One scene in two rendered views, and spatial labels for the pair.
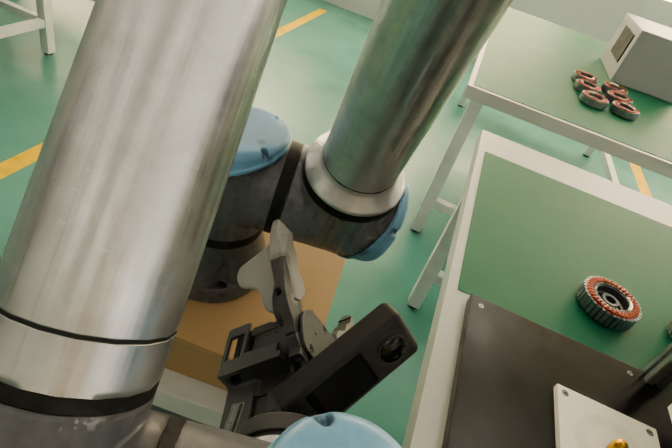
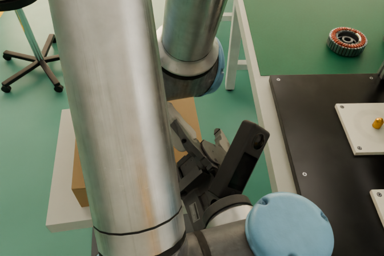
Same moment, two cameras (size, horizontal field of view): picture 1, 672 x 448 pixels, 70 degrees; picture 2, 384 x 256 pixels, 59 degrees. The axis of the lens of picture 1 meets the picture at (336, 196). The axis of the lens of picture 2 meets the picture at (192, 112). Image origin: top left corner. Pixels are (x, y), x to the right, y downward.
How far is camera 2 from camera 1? 0.11 m
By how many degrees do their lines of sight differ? 16
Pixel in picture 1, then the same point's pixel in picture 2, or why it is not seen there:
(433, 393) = (274, 141)
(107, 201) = (136, 167)
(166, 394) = not seen: hidden behind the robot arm
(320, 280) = (185, 112)
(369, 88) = (184, 6)
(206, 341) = not seen: hidden behind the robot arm
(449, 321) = (264, 97)
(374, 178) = (203, 50)
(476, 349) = (286, 106)
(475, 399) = (297, 134)
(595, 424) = (363, 115)
